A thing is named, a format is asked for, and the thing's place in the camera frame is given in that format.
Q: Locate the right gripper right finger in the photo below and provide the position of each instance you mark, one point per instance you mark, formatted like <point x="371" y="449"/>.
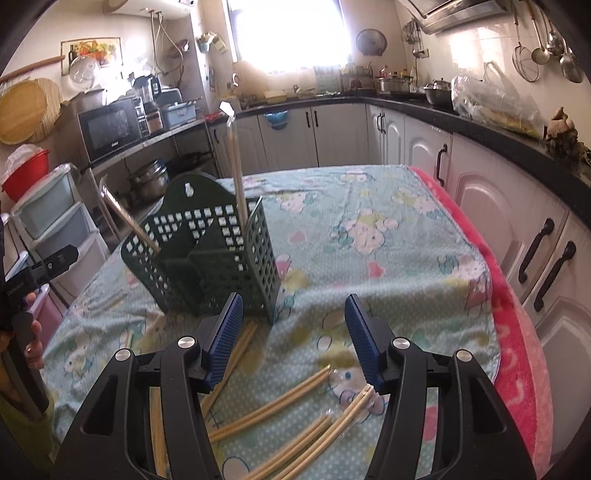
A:
<point x="371" y="338"/>

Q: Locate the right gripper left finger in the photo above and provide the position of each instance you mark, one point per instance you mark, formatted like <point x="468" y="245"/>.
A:
<point x="216" y="337"/>

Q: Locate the left hand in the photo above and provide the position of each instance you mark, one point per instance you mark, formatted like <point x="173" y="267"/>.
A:
<point x="34" y="350"/>

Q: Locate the dark green utensil basket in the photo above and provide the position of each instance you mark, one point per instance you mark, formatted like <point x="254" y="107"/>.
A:
<point x="197" y="252"/>

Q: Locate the plastic drawer unit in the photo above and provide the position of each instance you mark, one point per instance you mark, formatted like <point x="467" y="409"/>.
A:
<point x="52" y="215"/>

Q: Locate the red plastic basin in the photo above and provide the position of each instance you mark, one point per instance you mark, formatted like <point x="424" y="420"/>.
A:
<point x="26" y="175"/>

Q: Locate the pink blanket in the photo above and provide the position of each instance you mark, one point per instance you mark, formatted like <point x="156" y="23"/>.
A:
<point x="523" y="379"/>

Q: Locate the stacked steel pots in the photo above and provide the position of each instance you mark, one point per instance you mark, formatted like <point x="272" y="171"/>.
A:
<point x="150" y="181"/>

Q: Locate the white lower cabinets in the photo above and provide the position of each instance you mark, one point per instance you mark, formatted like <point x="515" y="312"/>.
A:
<point x="542" y="248"/>

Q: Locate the black microwave oven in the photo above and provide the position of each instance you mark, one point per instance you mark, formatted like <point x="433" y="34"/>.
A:
<point x="107" y="129"/>

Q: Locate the round bamboo tray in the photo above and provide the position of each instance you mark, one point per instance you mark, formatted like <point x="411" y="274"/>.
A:
<point x="29" y="110"/>

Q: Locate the steel pot on counter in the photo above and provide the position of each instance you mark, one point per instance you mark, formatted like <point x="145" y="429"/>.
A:
<point x="439" y="93"/>

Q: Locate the black blender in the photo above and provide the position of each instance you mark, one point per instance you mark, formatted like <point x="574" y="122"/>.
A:
<point x="148" y="88"/>

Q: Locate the clear plastic food bag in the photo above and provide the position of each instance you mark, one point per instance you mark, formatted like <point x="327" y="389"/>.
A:
<point x="493" y="100"/>

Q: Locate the hanging utensil rack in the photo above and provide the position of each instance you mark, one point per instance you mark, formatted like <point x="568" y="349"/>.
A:
<point x="550" y="46"/>

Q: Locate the black range hood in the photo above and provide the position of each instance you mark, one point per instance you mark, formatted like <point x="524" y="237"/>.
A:
<point x="435" y="16"/>

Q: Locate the fruit wall picture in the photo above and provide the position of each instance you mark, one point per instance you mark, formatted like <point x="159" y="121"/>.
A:
<point x="105" y="50"/>

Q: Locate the wall ventilation fan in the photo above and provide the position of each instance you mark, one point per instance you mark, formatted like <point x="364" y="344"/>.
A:
<point x="371" y="42"/>

